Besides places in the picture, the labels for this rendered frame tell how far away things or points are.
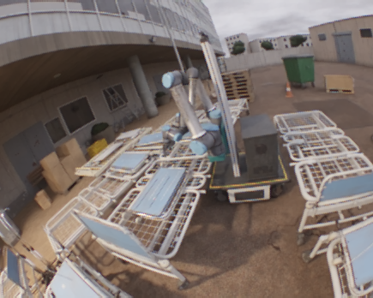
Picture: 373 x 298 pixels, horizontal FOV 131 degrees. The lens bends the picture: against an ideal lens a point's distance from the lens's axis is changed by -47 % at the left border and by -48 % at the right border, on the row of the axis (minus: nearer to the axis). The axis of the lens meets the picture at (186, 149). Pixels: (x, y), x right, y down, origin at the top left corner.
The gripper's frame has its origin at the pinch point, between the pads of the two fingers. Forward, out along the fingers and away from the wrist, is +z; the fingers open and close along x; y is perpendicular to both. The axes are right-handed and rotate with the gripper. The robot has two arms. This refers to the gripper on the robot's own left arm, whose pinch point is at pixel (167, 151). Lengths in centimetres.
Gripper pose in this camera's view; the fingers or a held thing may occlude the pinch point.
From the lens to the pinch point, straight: 185.8
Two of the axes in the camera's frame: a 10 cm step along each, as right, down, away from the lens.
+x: -3.7, 6.1, -7.0
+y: -9.3, -2.7, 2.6
